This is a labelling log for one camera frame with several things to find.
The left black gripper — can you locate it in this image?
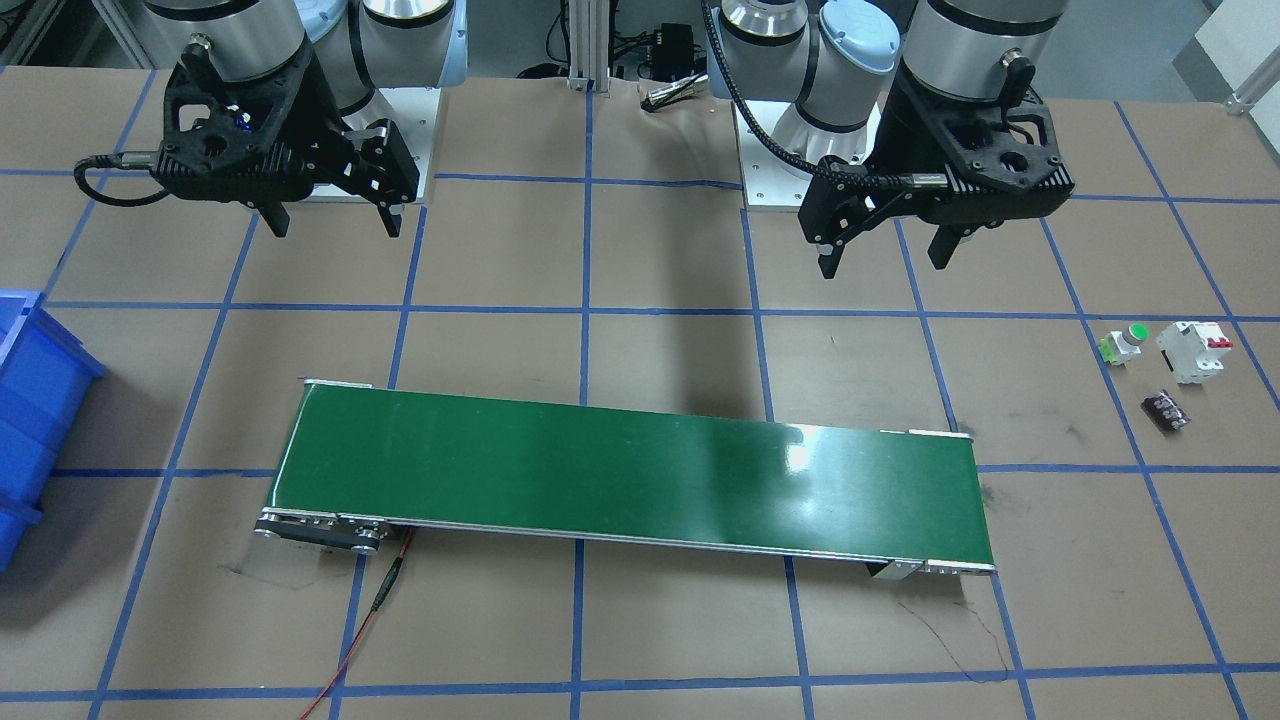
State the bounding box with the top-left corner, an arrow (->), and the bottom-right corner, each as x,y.
797,58 -> 1075,281

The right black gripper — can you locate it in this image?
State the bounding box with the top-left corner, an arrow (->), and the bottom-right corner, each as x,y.
150,44 -> 420,238

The black capacitor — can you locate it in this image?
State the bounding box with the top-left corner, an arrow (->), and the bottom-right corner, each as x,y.
1140,389 -> 1190,434

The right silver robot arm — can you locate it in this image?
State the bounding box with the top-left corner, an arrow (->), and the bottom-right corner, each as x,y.
145,1 -> 468,237

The green conveyor belt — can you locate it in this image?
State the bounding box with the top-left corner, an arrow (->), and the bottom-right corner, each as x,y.
255,380 -> 996,579

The white circuit breaker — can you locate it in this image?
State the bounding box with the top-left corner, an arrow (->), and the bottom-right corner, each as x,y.
1156,322 -> 1234,386

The blue plastic bin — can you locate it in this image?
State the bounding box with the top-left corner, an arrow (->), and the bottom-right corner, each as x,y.
1,290 -> 105,570

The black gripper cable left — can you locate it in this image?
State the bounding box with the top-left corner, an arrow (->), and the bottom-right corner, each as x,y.
700,0 -> 951,191

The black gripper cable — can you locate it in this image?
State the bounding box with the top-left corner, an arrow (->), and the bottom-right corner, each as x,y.
74,150 -> 172,209
700,0 -> 951,191

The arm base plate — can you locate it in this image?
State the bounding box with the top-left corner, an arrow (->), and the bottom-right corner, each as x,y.
291,88 -> 443,205
732,100 -> 906,213

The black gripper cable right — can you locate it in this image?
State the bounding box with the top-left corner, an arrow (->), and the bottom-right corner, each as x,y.
74,150 -> 172,209

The green push button switch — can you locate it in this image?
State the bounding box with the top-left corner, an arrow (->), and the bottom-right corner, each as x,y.
1094,322 -> 1149,366

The aluminium frame post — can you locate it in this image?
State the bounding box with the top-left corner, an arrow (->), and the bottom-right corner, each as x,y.
567,1 -> 613,94

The red conveyor power wire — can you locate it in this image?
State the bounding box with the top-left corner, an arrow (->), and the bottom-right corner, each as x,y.
298,528 -> 419,720

